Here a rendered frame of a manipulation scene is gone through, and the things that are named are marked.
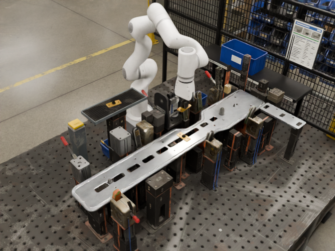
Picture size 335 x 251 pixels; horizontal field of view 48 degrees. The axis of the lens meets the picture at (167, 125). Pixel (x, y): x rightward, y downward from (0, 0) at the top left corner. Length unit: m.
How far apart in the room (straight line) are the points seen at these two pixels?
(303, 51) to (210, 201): 1.20
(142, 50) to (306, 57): 1.12
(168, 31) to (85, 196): 0.90
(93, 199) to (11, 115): 2.53
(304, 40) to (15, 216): 2.08
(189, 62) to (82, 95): 2.67
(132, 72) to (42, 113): 1.96
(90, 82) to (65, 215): 2.60
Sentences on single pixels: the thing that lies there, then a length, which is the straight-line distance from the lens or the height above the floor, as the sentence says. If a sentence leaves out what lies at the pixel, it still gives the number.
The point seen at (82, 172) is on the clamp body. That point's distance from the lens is 1.94.
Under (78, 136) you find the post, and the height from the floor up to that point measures 1.10.
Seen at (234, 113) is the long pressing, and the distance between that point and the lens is 2.40.
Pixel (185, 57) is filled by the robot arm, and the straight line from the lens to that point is 1.79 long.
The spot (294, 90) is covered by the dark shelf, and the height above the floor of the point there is 1.03.
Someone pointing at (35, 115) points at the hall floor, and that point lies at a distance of 4.16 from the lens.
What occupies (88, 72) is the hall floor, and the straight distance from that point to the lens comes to 4.78.
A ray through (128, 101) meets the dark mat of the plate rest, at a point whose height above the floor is 1.16.
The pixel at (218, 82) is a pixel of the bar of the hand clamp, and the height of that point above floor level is 1.12.
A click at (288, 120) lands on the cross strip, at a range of 2.44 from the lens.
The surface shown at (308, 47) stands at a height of 1.29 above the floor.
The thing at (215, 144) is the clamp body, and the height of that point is 1.04.
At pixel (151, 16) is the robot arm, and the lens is 2.02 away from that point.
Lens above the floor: 2.40
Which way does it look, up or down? 38 degrees down
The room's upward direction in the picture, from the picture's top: 2 degrees clockwise
